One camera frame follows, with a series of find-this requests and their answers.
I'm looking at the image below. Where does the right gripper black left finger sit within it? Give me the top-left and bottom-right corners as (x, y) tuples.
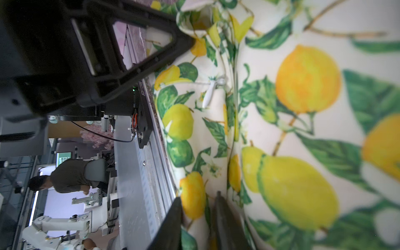
(148, 197), (183, 250)

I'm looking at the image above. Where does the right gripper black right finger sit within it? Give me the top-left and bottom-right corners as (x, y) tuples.
(214, 191), (252, 250)

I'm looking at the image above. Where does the lemon print skirt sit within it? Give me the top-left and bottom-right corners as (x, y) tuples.
(151, 1), (400, 250)

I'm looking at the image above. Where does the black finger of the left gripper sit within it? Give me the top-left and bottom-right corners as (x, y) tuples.
(71, 1), (195, 106)

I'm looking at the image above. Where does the aluminium front rail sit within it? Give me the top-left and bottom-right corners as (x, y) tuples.
(114, 80), (176, 250)

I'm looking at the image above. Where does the person in grey shirt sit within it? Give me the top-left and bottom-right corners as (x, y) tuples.
(28, 158), (108, 195)

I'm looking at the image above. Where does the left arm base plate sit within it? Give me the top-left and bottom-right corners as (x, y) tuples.
(132, 81), (154, 149)

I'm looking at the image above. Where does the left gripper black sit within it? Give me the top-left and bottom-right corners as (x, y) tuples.
(1, 1), (101, 122)

